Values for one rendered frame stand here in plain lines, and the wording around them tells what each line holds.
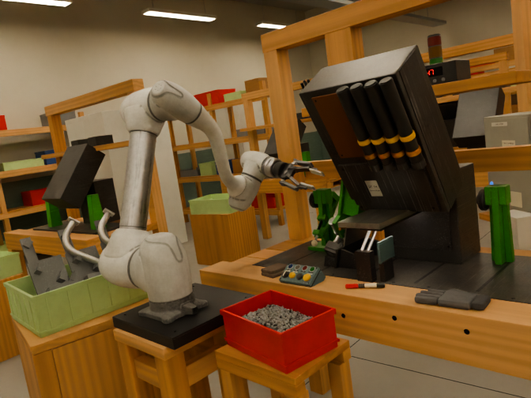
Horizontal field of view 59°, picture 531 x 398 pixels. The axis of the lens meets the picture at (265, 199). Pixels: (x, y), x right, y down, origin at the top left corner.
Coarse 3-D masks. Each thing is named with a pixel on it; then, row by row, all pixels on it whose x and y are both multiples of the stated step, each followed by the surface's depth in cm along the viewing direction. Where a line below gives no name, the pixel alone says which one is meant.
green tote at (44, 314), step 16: (16, 288) 200; (32, 288) 221; (64, 288) 191; (80, 288) 196; (96, 288) 201; (112, 288) 205; (128, 288) 210; (16, 304) 205; (32, 304) 185; (48, 304) 188; (64, 304) 192; (80, 304) 196; (96, 304) 201; (112, 304) 205; (128, 304) 210; (16, 320) 211; (32, 320) 190; (48, 320) 188; (64, 320) 192; (80, 320) 196
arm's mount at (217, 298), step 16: (192, 288) 188; (208, 288) 185; (144, 304) 178; (208, 304) 168; (224, 304) 165; (128, 320) 163; (144, 320) 161; (176, 320) 157; (192, 320) 155; (208, 320) 153; (144, 336) 155; (160, 336) 148; (176, 336) 144; (192, 336) 148
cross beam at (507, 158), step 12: (456, 156) 191; (468, 156) 188; (480, 156) 184; (492, 156) 181; (504, 156) 178; (516, 156) 175; (528, 156) 173; (324, 168) 238; (480, 168) 185; (492, 168) 182; (504, 168) 179; (516, 168) 176; (528, 168) 173
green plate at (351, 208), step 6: (342, 186) 176; (342, 192) 176; (342, 198) 177; (348, 198) 176; (342, 204) 178; (348, 204) 177; (354, 204) 175; (342, 210) 179; (348, 210) 177; (354, 210) 176; (360, 210) 175; (342, 216) 181; (348, 216) 184
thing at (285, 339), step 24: (240, 312) 156; (264, 312) 153; (288, 312) 151; (312, 312) 148; (336, 312) 140; (240, 336) 146; (264, 336) 135; (288, 336) 129; (312, 336) 135; (336, 336) 141; (264, 360) 138; (288, 360) 130
